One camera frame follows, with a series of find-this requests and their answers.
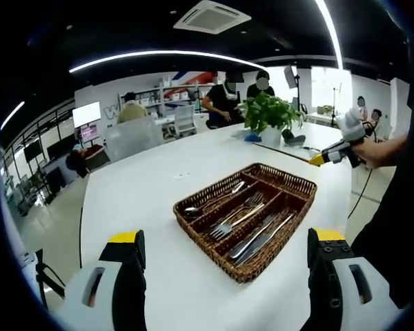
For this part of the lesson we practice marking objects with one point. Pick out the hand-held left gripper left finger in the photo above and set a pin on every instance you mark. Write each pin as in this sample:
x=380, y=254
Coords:
x=74, y=300

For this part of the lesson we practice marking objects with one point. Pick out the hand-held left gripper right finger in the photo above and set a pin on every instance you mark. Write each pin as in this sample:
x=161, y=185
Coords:
x=383, y=293

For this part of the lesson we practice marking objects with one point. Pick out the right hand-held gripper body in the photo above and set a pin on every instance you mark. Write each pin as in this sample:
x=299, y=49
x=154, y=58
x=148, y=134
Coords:
x=351, y=124

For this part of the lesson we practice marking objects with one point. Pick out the brown wooden chopstick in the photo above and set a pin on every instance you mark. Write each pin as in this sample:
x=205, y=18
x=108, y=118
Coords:
x=283, y=152

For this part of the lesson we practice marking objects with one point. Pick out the brown wicker storage tray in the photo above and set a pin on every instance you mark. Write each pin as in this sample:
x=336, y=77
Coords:
x=296, y=193

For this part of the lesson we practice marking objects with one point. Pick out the steel fork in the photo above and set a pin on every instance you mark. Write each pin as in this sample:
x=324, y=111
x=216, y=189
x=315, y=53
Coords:
x=218, y=231
x=256, y=200

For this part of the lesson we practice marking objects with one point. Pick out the steel knife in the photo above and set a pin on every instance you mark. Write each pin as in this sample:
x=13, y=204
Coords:
x=258, y=241
x=279, y=225
x=237, y=253

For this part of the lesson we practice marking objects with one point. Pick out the steel spoon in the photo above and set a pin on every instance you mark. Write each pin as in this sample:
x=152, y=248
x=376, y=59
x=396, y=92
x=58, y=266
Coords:
x=192, y=211
x=239, y=187

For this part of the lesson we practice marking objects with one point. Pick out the white storage shelf with boxes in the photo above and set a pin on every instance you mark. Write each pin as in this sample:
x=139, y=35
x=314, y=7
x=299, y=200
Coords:
x=179, y=96

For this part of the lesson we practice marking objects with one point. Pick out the person's right hand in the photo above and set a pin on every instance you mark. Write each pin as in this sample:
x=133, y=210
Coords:
x=360, y=151

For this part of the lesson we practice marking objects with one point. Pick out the black and grey device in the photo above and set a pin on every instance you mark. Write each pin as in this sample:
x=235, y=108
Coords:
x=295, y=139

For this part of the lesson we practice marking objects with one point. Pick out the person's black clothed torso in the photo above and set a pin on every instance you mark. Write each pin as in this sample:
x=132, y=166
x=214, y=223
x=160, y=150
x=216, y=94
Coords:
x=393, y=241

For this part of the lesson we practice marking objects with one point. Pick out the green plant in white pot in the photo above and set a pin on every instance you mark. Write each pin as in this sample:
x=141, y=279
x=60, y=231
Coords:
x=267, y=113

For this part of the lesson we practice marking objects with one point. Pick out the blue cloth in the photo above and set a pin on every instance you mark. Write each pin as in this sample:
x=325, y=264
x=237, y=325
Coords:
x=252, y=138

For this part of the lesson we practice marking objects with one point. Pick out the monitor on tripod stand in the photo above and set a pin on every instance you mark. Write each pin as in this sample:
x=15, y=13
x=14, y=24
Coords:
x=290, y=74

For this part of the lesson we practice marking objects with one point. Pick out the white mesh office chair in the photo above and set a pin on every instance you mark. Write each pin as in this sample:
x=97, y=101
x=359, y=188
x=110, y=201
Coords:
x=185, y=119

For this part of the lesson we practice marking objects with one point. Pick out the black desk monitor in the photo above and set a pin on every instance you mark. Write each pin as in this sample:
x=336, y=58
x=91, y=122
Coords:
x=60, y=148

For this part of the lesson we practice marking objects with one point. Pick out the black monitor on stand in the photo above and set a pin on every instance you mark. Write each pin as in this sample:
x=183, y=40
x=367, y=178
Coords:
x=32, y=151

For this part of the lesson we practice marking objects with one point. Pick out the monitor with pink screen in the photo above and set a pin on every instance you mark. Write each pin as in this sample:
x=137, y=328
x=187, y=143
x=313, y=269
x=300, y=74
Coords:
x=87, y=132

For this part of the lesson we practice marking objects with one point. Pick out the translucent white chair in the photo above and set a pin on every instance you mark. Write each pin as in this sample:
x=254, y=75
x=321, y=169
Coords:
x=132, y=138

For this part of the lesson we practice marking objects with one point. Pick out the ceiling air conditioner vent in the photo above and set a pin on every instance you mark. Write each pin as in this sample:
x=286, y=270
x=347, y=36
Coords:
x=212, y=17

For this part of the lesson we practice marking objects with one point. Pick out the long curved ceiling light strip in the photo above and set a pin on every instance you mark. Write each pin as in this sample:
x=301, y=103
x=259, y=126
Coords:
x=165, y=53

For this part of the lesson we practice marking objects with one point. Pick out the bright white screen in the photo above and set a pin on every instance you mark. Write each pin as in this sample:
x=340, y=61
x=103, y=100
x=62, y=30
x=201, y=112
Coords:
x=86, y=113

